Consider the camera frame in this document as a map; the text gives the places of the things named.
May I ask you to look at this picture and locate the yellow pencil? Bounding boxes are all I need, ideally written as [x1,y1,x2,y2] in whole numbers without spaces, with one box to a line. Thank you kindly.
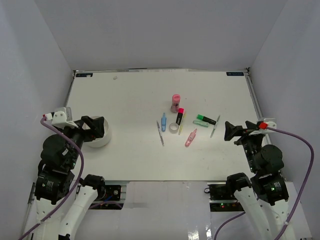
[178,111,186,135]

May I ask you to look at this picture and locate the clear tape roll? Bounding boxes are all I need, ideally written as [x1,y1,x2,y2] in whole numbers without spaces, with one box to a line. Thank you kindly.
[169,122,180,134]

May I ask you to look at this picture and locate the white round divided container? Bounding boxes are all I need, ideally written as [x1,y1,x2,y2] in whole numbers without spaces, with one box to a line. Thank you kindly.
[85,119,112,148]

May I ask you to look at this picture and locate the green black highlighter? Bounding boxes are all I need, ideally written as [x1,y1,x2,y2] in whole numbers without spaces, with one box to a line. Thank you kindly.
[196,114,217,125]

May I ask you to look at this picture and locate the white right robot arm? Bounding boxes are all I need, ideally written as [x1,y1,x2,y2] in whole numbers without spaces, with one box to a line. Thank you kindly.
[224,119,315,240]

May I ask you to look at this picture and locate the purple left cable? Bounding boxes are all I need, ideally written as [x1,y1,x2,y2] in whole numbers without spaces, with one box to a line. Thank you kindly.
[18,117,85,240]

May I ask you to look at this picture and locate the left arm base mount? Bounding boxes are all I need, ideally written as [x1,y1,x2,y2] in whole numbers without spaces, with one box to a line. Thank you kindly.
[89,185,124,210]

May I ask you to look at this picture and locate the pink correction tape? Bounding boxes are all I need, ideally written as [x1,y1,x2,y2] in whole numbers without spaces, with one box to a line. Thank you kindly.
[184,129,197,147]

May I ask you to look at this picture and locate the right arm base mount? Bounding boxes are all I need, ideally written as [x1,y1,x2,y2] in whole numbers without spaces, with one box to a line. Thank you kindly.
[203,183,244,213]

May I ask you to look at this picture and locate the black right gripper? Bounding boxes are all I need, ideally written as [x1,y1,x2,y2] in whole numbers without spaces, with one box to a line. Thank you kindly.
[224,120,266,173]

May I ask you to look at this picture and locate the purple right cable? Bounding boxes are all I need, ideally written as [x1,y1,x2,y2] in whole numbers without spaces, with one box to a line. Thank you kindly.
[214,126,315,240]

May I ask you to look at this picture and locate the pink glue stick bottle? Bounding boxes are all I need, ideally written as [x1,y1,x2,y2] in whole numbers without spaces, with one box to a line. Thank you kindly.
[170,94,181,113]

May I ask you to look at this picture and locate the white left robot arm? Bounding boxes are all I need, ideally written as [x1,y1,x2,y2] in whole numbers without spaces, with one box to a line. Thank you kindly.
[20,111,106,240]

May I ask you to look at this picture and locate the blue correction tape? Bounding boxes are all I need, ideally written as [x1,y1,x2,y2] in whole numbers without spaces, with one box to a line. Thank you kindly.
[161,112,167,132]

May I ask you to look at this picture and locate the pink black highlighter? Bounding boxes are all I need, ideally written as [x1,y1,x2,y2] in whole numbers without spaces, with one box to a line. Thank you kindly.
[175,108,185,125]

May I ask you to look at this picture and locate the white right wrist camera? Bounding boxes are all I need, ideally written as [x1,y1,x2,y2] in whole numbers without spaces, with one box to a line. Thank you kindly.
[246,118,277,136]

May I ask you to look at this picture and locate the green correction tape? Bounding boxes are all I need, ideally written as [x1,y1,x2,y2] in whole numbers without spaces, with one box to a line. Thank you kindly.
[192,119,209,128]

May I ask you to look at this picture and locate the purple cable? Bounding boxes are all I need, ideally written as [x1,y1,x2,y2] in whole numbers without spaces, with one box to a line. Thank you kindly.
[214,126,315,240]
[18,117,85,240]

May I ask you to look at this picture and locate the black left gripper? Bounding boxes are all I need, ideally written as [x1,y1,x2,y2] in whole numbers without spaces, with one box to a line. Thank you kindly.
[58,114,105,168]

